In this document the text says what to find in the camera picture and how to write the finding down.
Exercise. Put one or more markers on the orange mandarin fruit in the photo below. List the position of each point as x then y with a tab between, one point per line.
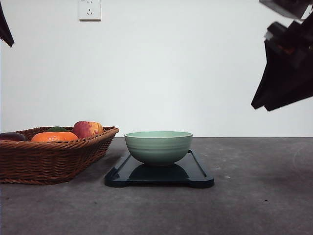
53	136

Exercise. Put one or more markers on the brown wicker basket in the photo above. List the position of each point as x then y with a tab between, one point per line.
48	163

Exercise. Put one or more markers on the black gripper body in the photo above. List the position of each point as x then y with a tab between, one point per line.
296	39

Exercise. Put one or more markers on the dark red apple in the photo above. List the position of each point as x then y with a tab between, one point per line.
12	136

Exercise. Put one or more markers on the green lime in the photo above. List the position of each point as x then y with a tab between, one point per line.
57	129

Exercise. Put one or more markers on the white wall socket left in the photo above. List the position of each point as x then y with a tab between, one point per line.
89	10

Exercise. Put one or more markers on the light green ceramic bowl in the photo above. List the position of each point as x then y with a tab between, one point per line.
158	147

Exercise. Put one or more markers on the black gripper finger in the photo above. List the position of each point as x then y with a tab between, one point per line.
4	30
297	85
277	66

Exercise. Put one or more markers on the red yellow apple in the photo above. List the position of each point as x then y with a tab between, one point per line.
87	129

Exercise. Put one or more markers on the dark teal rectangular tray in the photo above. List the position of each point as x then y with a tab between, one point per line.
188	171

